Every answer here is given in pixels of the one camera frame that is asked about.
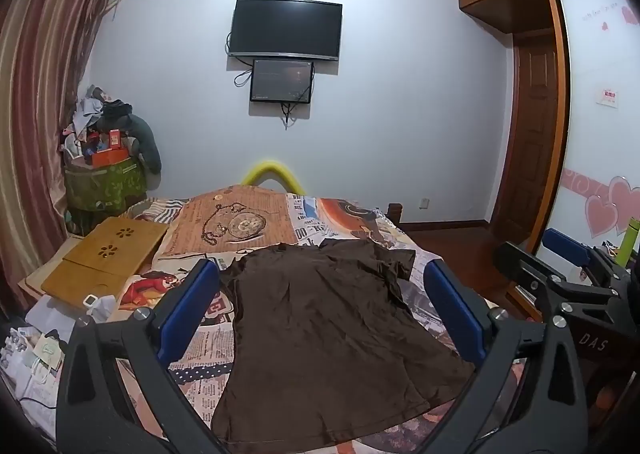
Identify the black hanging cable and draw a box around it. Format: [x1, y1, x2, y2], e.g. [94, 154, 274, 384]
[279, 101, 302, 129]

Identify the green patterned storage box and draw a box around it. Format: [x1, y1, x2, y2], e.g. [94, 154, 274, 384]
[64, 161, 147, 215]

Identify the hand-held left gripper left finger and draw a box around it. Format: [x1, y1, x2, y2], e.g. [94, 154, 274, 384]
[55, 259, 223, 454]

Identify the pile of clothes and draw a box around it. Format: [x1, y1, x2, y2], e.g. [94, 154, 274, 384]
[61, 84, 110, 155]

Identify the beige mat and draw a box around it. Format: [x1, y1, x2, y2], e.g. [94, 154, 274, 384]
[19, 233, 87, 295]

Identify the brown wooden door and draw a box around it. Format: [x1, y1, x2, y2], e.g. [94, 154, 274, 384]
[492, 31, 567, 245]

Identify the striped pillow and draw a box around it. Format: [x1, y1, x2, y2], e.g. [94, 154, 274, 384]
[122, 197, 187, 225]

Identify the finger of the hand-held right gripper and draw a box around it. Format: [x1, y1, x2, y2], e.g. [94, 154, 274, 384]
[541, 227, 632, 285]
[494, 240, 618, 321]

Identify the orange box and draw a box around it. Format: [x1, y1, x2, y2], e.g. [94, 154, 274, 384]
[89, 146, 132, 169]

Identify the yellow foam tube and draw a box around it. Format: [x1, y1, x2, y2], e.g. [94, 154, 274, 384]
[242, 160, 307, 195]

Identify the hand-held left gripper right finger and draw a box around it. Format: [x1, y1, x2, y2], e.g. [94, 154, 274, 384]
[417, 259, 591, 454]

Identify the brown shirt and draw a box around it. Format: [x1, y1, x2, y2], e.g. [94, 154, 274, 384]
[211, 240, 476, 445]

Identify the small black wall monitor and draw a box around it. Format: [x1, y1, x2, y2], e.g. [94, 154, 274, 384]
[250, 58, 315, 103]

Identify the large black wall television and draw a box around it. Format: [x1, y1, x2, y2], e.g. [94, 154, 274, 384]
[227, 0, 344, 61]

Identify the striped curtain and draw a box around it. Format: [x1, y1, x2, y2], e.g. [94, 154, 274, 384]
[0, 0, 125, 285]

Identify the printed newspaper-pattern blanket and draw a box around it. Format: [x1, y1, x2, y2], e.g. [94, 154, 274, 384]
[120, 184, 506, 454]

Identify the bamboo lap tray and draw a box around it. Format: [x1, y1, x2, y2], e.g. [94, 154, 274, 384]
[41, 216, 169, 308]

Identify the green bottle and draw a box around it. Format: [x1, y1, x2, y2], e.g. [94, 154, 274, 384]
[615, 217, 640, 267]

